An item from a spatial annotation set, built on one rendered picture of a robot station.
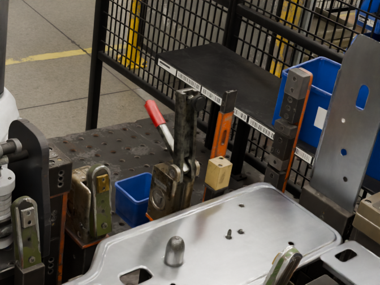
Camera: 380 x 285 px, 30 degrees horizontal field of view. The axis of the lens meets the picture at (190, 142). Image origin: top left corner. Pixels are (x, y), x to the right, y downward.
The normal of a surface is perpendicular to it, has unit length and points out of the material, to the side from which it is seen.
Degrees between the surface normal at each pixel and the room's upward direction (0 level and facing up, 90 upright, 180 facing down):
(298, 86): 90
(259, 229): 0
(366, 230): 89
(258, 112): 0
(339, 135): 90
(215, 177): 90
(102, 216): 78
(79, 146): 0
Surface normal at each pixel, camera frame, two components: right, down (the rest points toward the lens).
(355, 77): -0.76, 0.22
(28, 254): 0.65, 0.28
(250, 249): 0.14, -0.86
